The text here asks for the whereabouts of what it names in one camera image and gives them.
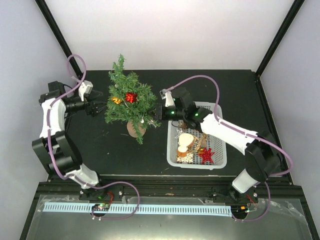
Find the gold merry christmas sign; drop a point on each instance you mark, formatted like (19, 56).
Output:
(196, 144)

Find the white plastic mesh basket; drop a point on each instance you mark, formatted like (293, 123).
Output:
(217, 145)

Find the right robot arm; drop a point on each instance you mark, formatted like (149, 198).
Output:
(262, 156)

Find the small green christmas tree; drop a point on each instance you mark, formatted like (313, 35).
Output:
(137, 113)

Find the red glitter star ornament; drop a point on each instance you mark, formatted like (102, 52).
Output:
(206, 155)

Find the red gift box ornament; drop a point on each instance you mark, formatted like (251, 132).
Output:
(131, 97)

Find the gold gift box ornament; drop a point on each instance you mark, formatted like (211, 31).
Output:
(116, 100)

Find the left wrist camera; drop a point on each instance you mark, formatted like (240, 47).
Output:
(85, 89)

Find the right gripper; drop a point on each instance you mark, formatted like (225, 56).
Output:
(160, 114)

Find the black frame post left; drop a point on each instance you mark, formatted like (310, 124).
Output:
(48, 16)

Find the black frame post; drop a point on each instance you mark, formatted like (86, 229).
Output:
(48, 16)
(280, 34)

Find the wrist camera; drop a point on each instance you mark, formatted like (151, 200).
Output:
(85, 89)
(167, 96)

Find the silver star ornament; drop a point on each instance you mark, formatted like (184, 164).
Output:
(179, 132)

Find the small circuit board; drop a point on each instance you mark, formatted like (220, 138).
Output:
(101, 207)

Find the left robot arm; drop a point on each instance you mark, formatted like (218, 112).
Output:
(54, 148)

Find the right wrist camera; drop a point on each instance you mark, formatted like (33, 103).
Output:
(167, 96)

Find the white snowflake ornament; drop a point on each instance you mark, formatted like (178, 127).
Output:
(187, 159)

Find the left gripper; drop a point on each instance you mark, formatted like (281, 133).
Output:
(92, 110)

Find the black frame post right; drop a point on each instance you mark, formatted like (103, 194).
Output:
(280, 34)

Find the burlap bow ornament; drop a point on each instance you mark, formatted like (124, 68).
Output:
(203, 141)

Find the white slotted cable duct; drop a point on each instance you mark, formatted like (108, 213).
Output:
(145, 209)

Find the silver glitter sprig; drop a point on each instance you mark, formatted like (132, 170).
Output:
(153, 123)

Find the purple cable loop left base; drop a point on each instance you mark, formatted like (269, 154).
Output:
(116, 208)

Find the black front rail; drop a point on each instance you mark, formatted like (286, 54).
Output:
(171, 186)

